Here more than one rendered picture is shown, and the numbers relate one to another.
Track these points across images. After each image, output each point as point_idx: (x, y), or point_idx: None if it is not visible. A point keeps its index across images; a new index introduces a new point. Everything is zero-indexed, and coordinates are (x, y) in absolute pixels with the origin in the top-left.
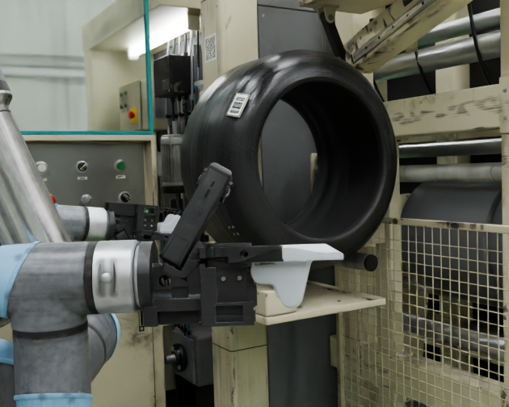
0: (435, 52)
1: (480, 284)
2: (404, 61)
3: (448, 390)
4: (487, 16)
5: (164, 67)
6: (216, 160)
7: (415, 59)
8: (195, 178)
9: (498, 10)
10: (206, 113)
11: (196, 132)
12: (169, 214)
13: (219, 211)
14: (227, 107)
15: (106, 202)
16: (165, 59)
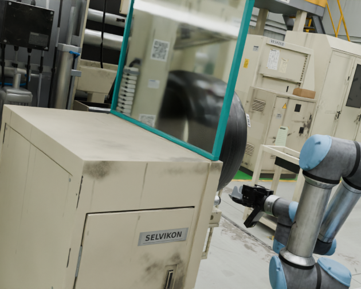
0: (116, 40)
1: None
2: (92, 37)
3: None
4: (115, 19)
5: (39, 19)
6: (244, 151)
7: (101, 39)
8: (224, 160)
9: (121, 18)
10: (232, 121)
11: (228, 132)
12: (236, 186)
13: (230, 176)
14: (246, 121)
15: (269, 191)
16: (43, 12)
